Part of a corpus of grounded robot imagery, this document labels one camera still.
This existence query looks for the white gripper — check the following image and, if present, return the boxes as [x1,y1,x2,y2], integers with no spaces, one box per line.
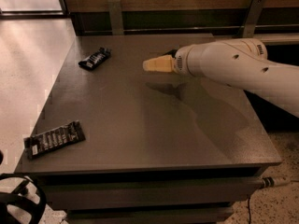
[142,46,191,76]

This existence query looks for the green and yellow sponge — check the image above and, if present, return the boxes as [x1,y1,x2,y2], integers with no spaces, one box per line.
[165,49,178,56]

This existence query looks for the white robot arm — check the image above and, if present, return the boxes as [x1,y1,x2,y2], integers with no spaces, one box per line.
[143,38,299,117]

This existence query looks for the black rxbar chocolate wrapper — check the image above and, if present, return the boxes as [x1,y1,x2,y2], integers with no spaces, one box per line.
[24,120,85,160]

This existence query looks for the small black snack bar wrapper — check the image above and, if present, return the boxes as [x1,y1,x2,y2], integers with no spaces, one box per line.
[78,48,111,70]

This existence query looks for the grey drawer cabinet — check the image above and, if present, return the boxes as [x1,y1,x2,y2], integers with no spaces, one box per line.
[17,35,280,224]

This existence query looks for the black chair base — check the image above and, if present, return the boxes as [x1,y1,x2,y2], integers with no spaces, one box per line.
[0,174,47,224]

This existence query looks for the left metal bracket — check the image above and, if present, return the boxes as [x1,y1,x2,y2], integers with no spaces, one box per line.
[108,0,124,35]

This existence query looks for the metal bracket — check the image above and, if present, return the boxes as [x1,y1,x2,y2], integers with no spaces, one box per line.
[108,0,124,35]
[237,0,266,38]

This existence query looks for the right metal bracket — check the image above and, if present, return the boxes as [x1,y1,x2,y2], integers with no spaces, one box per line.
[237,0,266,38]

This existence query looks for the black cable with connector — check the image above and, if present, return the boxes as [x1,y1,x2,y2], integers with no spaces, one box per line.
[247,176,299,224]

